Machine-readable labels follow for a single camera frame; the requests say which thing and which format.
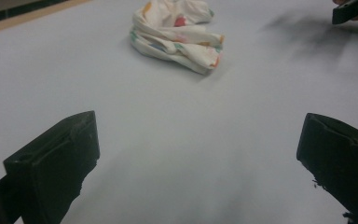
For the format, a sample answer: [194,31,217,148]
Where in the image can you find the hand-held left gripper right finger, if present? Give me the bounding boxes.
[296,112,358,224]

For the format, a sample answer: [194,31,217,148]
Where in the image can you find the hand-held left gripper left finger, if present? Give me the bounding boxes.
[3,110,101,224]

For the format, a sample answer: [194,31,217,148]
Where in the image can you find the white fruit-print baby pants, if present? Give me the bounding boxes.
[130,0,226,76]

